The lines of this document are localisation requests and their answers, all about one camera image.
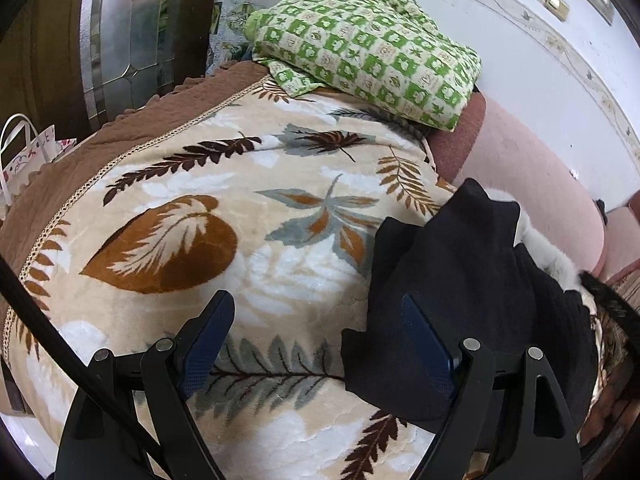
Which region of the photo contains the black fur-trimmed coat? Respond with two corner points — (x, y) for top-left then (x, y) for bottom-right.
(341, 179), (598, 432)

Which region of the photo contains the striped beige pillow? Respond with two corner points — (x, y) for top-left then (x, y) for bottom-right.
(580, 270), (639, 445)

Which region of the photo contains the leaf print fleece blanket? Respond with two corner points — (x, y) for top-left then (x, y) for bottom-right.
(1, 62), (457, 479)

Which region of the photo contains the white paper gift bag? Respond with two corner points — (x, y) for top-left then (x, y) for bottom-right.
(1, 113), (77, 206)

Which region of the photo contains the green patterned pillow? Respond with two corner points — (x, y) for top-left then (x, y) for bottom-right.
(244, 0), (482, 131)

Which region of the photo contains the stained glass door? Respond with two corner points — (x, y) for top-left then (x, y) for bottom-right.
(79, 0), (214, 130)

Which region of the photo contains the black cable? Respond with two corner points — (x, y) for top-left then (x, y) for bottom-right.
(0, 253), (177, 470)

